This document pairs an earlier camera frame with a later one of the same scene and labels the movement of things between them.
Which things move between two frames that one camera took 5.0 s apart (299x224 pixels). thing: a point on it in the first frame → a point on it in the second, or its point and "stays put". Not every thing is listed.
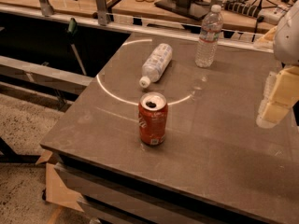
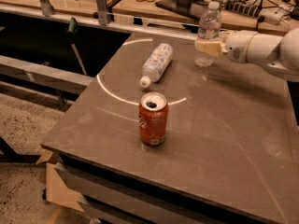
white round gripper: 288,36 → 239,49
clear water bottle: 210,31 stays put
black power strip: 243,8 stays put
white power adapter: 272,16 stays put
